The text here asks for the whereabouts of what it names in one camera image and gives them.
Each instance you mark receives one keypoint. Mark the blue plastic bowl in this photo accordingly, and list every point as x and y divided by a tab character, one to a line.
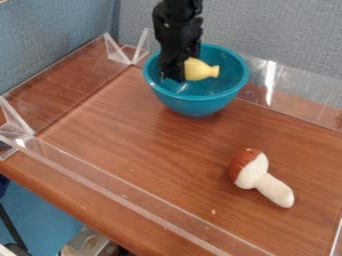
199	98

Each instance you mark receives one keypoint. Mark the brown and white toy mushroom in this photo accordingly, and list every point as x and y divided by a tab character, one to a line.
249	174

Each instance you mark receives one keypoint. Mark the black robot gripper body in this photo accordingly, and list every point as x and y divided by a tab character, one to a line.
176	19

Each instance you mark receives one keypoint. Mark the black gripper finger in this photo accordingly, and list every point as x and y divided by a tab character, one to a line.
194	43
172	65

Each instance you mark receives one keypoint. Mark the grey metal bracket under table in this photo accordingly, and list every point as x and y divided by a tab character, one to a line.
88	243

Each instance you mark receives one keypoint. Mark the clear acrylic tray walls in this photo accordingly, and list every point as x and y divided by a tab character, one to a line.
90	141

